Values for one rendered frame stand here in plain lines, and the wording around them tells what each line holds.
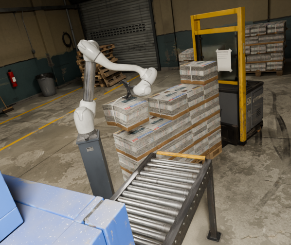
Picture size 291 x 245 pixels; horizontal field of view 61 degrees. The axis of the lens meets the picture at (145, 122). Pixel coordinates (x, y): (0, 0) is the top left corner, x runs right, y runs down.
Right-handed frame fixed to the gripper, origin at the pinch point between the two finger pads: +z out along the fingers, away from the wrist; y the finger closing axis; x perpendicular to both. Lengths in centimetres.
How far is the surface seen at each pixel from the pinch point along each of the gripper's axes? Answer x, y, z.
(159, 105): 46, 31, 0
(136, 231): -79, 61, -99
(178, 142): 51, 77, -15
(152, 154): -15, 54, -46
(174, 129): 48, 60, -15
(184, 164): -10, 57, -79
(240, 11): 157, -50, -45
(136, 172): -40, 55, -55
